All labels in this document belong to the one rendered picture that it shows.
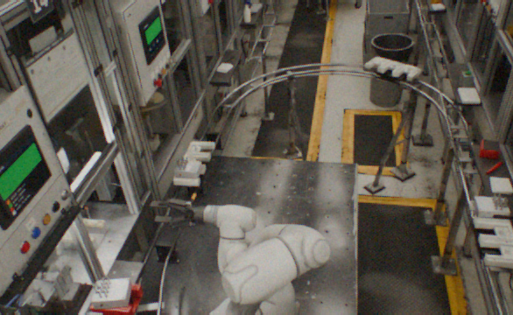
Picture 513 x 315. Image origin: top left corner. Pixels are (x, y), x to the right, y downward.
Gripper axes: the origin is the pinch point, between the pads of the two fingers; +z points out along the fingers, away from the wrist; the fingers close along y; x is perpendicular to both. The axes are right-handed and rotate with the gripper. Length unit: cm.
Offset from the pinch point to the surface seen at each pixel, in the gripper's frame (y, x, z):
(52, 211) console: 29.4, 31.9, 20.1
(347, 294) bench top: -44, -2, -80
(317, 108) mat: -112, -270, -48
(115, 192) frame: -19, -29, 38
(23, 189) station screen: 47, 41, 18
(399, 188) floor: -113, -156, -120
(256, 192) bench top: -45, -66, -27
